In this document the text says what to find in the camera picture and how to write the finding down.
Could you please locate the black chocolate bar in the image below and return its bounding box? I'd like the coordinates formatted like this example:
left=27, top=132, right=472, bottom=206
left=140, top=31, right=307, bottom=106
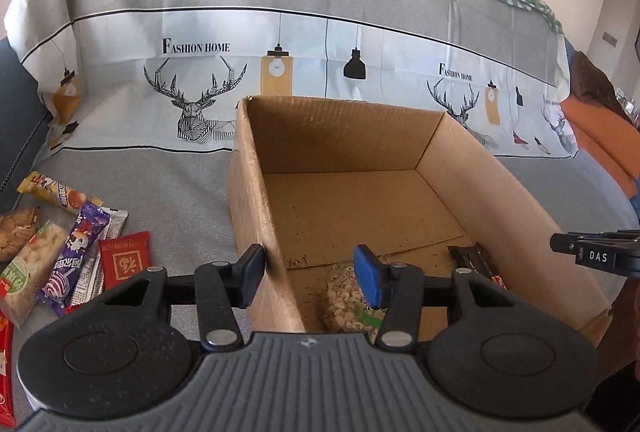
left=447, top=242, right=506, bottom=289

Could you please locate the red square snack packet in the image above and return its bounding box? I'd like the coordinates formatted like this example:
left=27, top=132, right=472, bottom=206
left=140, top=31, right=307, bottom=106
left=99, top=231, right=151, bottom=290

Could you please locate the silver snack bar wrapper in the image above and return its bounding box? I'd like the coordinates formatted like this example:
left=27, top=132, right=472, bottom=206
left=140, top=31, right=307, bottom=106
left=65, top=207, right=128, bottom=311

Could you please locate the purple candy wrapper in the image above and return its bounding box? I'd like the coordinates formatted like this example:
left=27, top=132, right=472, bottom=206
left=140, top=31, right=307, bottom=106
left=37, top=201, right=111, bottom=317

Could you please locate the green white puffed snack pack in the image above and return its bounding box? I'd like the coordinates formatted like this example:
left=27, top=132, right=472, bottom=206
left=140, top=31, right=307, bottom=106
left=1, top=221, right=67, bottom=328

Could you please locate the yellow orange snack bar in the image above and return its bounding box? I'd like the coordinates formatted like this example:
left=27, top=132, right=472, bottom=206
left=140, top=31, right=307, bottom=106
left=16, top=171, right=103, bottom=215

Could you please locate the brown cracker bag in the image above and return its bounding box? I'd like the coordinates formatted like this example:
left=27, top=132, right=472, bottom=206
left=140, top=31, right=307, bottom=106
left=0, top=207, right=39, bottom=263

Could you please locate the red long snack bag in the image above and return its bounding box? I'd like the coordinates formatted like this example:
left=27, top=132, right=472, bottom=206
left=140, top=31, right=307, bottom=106
left=0, top=315, right=16, bottom=429

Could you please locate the orange cushion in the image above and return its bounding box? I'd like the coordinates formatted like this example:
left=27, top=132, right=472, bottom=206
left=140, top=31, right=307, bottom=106
left=561, top=96, right=639, bottom=198

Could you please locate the brown cardboard box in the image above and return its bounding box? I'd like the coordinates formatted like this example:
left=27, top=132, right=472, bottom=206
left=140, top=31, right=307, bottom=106
left=228, top=96, right=612, bottom=343

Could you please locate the brown blanket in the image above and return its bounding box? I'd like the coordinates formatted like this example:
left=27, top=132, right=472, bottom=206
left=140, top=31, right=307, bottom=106
left=570, top=51, right=630, bottom=122

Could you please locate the grey deer print cloth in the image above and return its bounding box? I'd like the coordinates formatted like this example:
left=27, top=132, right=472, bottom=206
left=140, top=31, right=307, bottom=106
left=4, top=0, right=577, bottom=159

